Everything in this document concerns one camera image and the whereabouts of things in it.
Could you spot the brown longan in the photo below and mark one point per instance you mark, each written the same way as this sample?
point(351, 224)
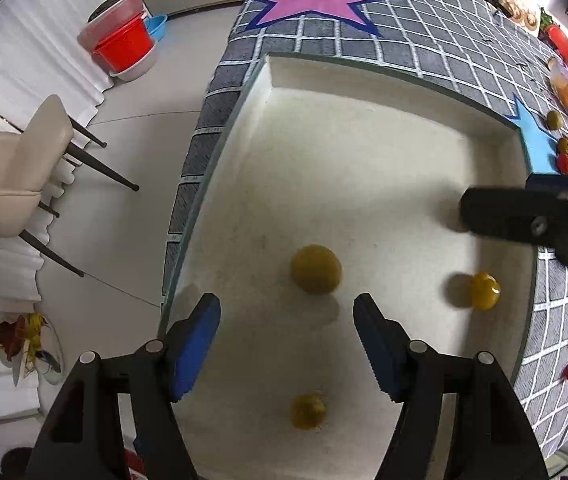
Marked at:
point(555, 119)

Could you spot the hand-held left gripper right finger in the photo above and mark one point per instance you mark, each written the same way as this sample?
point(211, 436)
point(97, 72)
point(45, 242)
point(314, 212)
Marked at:
point(381, 355)

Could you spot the red plastic bucket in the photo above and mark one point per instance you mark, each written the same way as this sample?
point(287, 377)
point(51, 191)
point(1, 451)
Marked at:
point(124, 45)

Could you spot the olive-yellow tomato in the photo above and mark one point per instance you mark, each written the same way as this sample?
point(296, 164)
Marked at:
point(315, 268)

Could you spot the vase with flowers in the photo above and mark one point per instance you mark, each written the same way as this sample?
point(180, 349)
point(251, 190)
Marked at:
point(11, 340)

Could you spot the blue basin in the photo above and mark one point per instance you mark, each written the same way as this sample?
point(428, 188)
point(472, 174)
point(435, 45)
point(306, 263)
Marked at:
point(156, 27)

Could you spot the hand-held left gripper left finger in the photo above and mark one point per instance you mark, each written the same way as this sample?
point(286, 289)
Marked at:
point(196, 350)

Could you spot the white rectangular tray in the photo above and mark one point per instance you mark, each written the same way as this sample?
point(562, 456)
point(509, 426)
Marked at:
point(364, 185)

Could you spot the yellow cherry tomato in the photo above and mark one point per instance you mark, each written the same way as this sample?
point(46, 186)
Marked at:
point(485, 291)
point(308, 411)

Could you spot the white basin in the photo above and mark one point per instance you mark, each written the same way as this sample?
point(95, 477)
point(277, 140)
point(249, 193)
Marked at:
point(136, 72)

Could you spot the white curtain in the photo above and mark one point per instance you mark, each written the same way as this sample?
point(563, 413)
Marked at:
point(24, 50)

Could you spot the clear pink basin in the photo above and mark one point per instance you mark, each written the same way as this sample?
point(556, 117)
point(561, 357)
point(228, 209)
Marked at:
point(109, 20)

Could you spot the beige chair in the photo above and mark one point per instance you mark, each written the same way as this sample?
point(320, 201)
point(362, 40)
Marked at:
point(4, 170)

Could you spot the red container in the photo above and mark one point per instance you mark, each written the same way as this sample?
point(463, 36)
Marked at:
point(560, 40)

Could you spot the grey grid star tablecloth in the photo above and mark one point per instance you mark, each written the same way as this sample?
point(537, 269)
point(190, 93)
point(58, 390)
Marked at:
point(414, 25)

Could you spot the printed biscuit box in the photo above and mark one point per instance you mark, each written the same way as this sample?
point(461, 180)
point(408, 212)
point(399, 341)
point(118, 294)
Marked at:
point(516, 5)

